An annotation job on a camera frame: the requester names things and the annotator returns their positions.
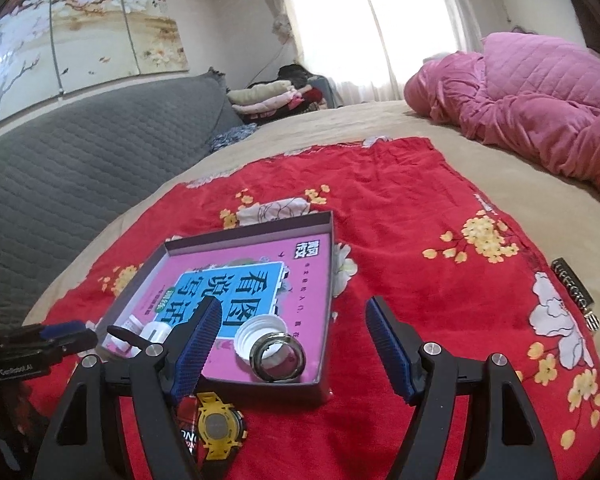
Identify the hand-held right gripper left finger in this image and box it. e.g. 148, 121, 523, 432
32, 296, 226, 480

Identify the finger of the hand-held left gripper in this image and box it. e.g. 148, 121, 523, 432
0, 321, 97, 348
44, 334, 101, 366

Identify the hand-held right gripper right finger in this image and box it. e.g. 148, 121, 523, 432
364, 296, 563, 480

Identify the white earbuds case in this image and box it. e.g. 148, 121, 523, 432
140, 322, 173, 348

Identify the white pill bottle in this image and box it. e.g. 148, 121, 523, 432
114, 314, 146, 356

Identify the white ribbed jar lid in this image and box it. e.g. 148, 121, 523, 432
234, 314, 290, 368

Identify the yellow watch with black strap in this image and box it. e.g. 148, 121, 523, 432
195, 392, 248, 480

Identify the shiny metal ring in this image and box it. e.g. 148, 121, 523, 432
249, 337, 307, 383

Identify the red and black lighter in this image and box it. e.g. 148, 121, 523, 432
172, 395, 203, 461

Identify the pink shallow cardboard box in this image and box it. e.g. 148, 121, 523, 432
95, 210, 337, 406

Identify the red floral blanket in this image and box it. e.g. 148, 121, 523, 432
22, 136, 600, 480

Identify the grey quilted sofa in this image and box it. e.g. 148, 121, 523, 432
0, 71, 246, 331

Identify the blue patterned cloth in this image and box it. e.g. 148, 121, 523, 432
209, 122, 258, 153

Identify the stack of folded clothes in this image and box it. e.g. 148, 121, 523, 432
227, 65, 331, 121

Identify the pink quilted duvet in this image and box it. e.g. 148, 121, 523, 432
404, 31, 600, 211

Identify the white window curtain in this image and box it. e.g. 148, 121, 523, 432
252, 0, 486, 108

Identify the floral wall painting panel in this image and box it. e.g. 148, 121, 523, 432
0, 0, 63, 133
47, 0, 141, 96
117, 0, 191, 76

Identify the dark wall television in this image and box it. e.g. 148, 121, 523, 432
570, 0, 600, 61

